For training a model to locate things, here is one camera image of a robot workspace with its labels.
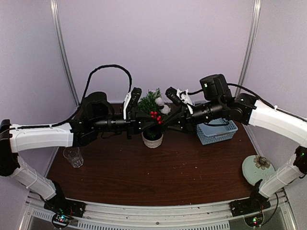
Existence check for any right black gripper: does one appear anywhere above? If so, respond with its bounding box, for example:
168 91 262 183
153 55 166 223
163 98 224 135

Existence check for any red berry sprig ornament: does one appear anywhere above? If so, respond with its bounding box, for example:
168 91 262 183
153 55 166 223
150 111 163 125

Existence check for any white fluffy ornament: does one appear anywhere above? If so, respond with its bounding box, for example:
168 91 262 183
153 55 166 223
155 97 171 115

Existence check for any small green christmas tree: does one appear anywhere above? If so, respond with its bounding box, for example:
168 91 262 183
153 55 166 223
138 88 167 140

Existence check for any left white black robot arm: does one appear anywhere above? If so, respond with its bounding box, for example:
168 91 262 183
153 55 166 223
0 88 158 213

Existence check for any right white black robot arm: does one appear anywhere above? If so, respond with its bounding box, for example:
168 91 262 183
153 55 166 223
163 74 307 212

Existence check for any white tree pot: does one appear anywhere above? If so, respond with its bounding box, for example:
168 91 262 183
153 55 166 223
142 132 164 149

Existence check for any blue plastic basket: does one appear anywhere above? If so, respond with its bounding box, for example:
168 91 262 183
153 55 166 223
196 118 238 145

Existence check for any clear drinking glass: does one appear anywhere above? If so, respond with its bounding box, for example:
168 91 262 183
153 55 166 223
63 147 84 168

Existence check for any pale green floral plate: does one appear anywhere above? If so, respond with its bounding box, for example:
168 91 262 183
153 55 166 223
242 155 275 186

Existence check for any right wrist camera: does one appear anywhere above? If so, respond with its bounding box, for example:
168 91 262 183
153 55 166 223
165 87 194 115

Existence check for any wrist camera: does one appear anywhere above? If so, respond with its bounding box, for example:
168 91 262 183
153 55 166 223
123 87 142 120
165 87 194 115

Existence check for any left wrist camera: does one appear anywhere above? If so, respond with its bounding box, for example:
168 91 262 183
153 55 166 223
123 87 142 120

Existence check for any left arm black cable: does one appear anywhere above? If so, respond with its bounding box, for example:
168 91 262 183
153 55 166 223
50 64 133 127

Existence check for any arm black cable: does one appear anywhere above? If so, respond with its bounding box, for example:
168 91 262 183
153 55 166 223
187 82 307 120
50 64 133 127

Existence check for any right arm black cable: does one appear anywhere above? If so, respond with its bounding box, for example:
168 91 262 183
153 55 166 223
187 82 307 120

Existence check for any front aluminium rail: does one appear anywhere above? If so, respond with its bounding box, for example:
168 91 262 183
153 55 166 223
19 184 298 230

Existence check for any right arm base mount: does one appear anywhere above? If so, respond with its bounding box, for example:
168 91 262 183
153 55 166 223
229 198 271 228

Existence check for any right aluminium frame post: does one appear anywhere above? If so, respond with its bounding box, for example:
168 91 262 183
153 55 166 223
238 0 261 86

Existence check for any aluminium frame post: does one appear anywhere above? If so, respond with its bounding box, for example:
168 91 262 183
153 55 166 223
50 0 80 106
238 0 261 86

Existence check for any left aluminium frame post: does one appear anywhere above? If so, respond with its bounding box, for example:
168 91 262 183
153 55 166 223
50 0 80 106

